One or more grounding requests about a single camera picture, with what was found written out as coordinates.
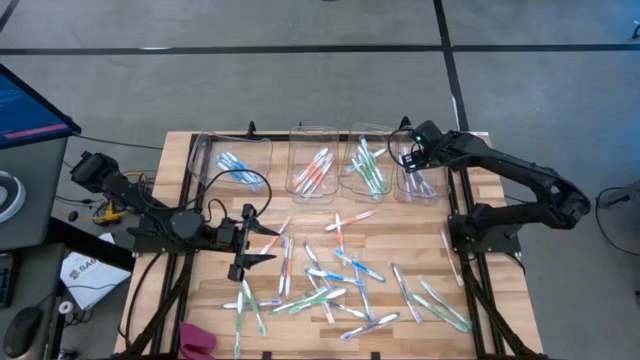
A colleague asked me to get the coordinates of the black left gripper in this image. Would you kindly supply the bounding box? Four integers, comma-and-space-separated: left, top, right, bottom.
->
214, 203, 281, 282

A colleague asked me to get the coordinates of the green toothbrush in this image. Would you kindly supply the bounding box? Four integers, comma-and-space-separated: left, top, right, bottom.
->
409, 292, 469, 333
241, 278, 267, 337
362, 159, 391, 195
359, 137, 384, 186
353, 164, 381, 197
233, 289, 245, 359
355, 149, 379, 194
419, 279, 472, 331
288, 287, 349, 315
269, 287, 329, 315
348, 148, 388, 171

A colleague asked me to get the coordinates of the clear plastic bin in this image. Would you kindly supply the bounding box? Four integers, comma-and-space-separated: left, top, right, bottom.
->
187, 131, 275, 195
394, 124, 453, 205
338, 122, 400, 204
284, 125, 341, 205

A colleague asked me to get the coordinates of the magenta cloth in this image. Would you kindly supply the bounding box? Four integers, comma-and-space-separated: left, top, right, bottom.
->
178, 321, 219, 360

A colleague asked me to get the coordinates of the yellow clamp tool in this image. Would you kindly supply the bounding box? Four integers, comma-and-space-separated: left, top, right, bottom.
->
92, 207, 122, 225

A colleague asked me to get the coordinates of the black desk beam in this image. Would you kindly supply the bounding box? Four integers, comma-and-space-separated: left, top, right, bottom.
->
44, 217, 136, 274

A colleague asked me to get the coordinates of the white printed booklet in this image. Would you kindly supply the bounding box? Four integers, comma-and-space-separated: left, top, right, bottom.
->
59, 251, 132, 311

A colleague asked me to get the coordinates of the grey stand foot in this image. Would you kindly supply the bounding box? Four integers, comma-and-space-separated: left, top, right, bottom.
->
597, 179, 640, 209

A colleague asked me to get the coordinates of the grey desk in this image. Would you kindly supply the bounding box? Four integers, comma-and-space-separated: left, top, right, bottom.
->
0, 137, 70, 252

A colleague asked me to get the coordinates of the white round device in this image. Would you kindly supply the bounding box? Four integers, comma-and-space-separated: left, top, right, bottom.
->
0, 170, 28, 225

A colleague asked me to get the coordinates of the black computer mouse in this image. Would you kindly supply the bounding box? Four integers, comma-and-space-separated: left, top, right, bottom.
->
2, 305, 45, 359

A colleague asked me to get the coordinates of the black keyboard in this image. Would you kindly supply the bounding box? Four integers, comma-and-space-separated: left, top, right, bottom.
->
0, 252, 17, 309

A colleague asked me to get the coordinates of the computer monitor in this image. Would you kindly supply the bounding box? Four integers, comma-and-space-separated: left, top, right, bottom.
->
0, 63, 83, 150

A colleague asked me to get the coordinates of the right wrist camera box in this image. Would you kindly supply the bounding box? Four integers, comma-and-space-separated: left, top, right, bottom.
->
401, 151, 425, 175

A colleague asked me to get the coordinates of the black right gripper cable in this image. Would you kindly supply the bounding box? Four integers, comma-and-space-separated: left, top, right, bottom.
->
387, 127, 426, 169

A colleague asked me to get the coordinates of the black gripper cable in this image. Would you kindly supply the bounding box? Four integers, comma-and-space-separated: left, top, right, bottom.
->
387, 127, 426, 169
192, 168, 274, 236

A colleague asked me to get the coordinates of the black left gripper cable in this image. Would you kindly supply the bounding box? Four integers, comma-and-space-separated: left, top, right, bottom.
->
192, 168, 274, 236

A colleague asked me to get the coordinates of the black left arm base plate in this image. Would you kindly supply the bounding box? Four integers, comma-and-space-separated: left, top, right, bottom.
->
126, 219, 205, 254

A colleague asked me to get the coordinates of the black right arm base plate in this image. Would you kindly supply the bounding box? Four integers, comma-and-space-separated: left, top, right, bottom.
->
448, 212, 522, 254

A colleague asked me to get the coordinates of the black power cable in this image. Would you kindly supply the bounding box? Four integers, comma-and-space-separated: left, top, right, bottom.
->
123, 252, 166, 349

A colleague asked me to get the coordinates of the yellow cable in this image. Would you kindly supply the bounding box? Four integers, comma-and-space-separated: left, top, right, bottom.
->
122, 169, 150, 190

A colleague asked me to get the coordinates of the black monitor cable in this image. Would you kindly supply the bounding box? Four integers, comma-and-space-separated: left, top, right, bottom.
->
72, 132, 165, 151

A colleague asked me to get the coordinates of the black floor cable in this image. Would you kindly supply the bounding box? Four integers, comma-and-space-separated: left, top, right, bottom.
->
593, 187, 640, 256

